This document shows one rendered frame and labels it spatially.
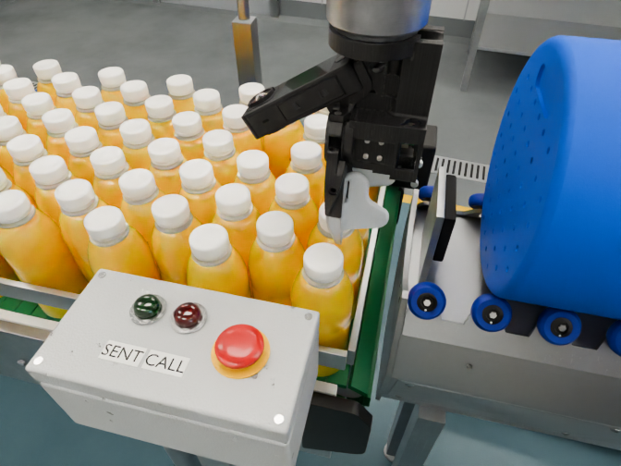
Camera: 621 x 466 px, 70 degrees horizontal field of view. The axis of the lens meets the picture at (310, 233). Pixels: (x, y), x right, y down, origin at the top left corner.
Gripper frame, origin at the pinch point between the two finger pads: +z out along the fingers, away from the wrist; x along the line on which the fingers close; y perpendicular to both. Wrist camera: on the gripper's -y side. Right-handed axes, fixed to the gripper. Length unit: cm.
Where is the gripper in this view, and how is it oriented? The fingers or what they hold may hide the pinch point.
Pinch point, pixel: (337, 216)
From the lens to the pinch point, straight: 47.7
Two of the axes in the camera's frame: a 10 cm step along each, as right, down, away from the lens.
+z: 0.0, 7.1, 7.0
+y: 9.7, 1.6, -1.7
